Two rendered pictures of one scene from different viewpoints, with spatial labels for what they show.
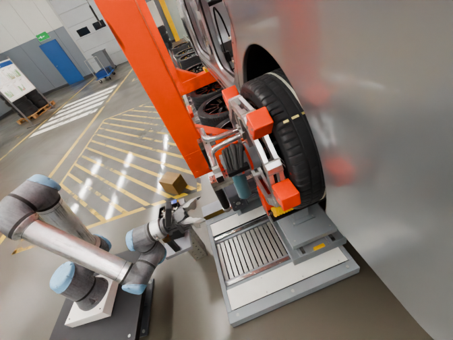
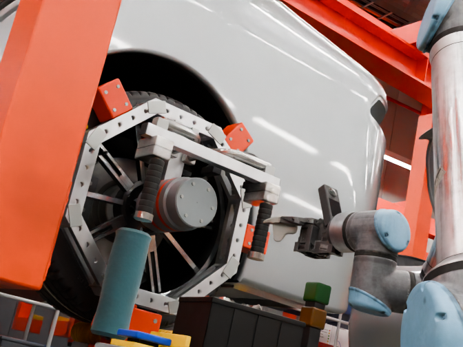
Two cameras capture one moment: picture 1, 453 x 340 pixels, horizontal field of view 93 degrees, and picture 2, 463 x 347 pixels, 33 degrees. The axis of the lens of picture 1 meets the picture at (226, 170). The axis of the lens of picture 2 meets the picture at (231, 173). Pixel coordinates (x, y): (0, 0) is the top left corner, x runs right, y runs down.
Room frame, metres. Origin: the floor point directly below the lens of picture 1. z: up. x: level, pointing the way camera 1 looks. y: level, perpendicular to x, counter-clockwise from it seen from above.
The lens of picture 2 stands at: (1.84, 1.64, 0.41)
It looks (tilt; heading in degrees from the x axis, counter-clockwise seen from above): 16 degrees up; 237
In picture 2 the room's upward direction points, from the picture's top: 12 degrees clockwise
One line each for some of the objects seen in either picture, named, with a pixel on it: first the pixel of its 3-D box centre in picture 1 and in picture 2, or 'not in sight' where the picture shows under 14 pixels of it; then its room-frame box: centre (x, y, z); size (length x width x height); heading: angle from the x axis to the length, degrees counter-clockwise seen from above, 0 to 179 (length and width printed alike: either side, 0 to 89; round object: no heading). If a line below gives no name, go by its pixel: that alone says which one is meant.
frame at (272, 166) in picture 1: (255, 153); (160, 206); (0.86, -0.17, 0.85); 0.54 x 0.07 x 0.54; 0
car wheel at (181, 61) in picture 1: (191, 60); not in sight; (5.91, -0.26, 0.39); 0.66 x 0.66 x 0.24
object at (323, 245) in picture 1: (299, 220); not in sight; (0.86, -0.34, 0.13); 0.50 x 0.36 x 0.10; 0
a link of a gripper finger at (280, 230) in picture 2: (193, 204); (279, 229); (0.74, 0.21, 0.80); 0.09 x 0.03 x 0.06; 125
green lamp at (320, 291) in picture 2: not in sight; (317, 293); (0.80, 0.46, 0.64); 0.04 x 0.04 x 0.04; 0
